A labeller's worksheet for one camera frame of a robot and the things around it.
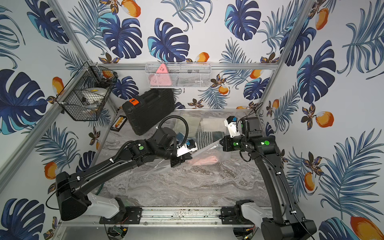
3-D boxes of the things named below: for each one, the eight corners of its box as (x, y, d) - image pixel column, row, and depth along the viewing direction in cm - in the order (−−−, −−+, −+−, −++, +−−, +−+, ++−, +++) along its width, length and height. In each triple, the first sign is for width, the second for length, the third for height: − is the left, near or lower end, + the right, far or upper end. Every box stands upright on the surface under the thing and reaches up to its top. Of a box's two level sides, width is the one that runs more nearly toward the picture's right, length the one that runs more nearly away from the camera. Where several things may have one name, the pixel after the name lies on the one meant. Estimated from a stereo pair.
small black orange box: (111, 130, 111) (109, 128, 109) (120, 117, 120) (119, 115, 118) (119, 132, 110) (118, 130, 108) (128, 118, 119) (127, 116, 117)
